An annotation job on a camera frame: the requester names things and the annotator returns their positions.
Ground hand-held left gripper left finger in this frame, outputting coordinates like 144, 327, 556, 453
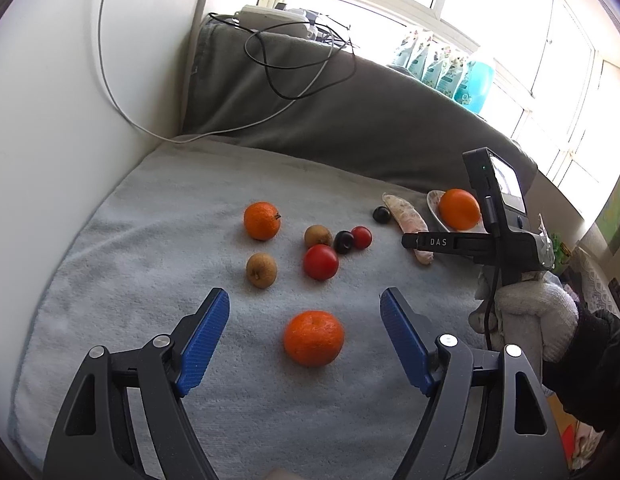
42, 287, 231, 480

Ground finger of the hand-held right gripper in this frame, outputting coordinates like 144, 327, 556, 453
401, 230, 496, 252

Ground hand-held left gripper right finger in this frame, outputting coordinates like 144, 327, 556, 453
379, 287, 571, 480

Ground white floral plate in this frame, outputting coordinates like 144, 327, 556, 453
426, 190, 483, 233

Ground peeled pomelo segment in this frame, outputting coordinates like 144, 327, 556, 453
381, 193, 435, 265

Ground mandarin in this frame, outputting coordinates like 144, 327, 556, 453
243, 201, 282, 241
283, 310, 346, 367

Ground large red tomato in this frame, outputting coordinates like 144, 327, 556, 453
303, 244, 339, 281

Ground brown round fruit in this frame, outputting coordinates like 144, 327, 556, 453
246, 253, 279, 289
304, 225, 333, 249

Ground person's right forearm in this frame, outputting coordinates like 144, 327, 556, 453
540, 302, 620, 433

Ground person's right hand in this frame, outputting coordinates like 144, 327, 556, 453
469, 265, 580, 363

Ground large orange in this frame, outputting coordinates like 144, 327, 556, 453
438, 188, 482, 231

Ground light grey towel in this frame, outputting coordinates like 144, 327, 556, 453
10, 135, 496, 480

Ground grey cushion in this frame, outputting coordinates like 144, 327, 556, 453
182, 12, 538, 196

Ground row of teal refill pouches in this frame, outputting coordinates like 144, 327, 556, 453
390, 30, 496, 113

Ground green wall poster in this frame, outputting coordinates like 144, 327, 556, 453
595, 160, 620, 256

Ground white cable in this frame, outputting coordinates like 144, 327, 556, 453
97, 0, 341, 143

